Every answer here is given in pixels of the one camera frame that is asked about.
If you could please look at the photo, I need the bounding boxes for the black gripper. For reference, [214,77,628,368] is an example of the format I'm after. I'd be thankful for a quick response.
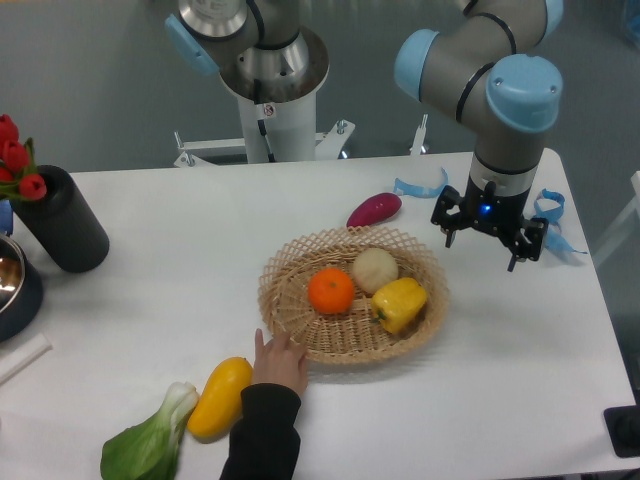
[431,182,548,272]

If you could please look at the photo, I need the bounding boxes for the woven wicker basket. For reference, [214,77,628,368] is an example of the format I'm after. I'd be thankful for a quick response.
[258,226,449,365]

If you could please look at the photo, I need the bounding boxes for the yellow mango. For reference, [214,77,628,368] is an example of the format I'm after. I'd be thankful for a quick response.
[187,357,253,441]

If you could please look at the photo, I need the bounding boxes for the green bok choy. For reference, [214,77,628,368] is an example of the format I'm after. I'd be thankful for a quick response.
[100,382,199,479]

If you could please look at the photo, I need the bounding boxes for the black sleeved forearm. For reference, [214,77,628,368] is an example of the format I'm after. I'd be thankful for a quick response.
[220,383,301,479]

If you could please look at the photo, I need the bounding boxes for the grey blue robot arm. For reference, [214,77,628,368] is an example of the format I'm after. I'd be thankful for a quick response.
[165,1,563,263]

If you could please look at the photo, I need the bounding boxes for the yellow bell pepper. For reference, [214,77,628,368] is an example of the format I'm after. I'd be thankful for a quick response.
[371,277,428,334]

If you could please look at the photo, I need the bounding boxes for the person's hand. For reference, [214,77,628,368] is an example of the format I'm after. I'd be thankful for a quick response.
[252,328,308,397]

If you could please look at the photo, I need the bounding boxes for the blue crumpled ribbon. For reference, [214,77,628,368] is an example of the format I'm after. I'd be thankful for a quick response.
[533,189,587,254]

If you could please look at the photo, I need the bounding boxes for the blue ribbon strip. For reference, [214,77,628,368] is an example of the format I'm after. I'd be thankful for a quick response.
[393,168,449,199]

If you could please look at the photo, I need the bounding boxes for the purple sweet potato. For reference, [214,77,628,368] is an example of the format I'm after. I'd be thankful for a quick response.
[346,192,402,227]

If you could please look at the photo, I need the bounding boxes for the orange fruit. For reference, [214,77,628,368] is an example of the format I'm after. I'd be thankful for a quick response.
[307,268,355,314]

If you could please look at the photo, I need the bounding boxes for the black device table edge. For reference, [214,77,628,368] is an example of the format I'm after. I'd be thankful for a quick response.
[603,405,640,458]

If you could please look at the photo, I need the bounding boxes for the black cylindrical vase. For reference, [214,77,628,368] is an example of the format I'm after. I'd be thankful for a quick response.
[11,165,110,273]

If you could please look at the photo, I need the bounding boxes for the white paper roll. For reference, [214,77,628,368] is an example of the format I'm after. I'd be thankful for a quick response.
[0,334,53,384]

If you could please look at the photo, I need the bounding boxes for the metal bowl dark rim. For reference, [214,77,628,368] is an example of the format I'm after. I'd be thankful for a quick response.
[1,235,44,342]

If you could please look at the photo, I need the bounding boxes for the red tulip flowers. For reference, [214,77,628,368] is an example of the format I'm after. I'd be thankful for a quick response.
[0,114,47,202]

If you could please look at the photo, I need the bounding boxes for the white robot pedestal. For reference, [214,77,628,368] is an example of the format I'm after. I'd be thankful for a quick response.
[174,95,356,168]

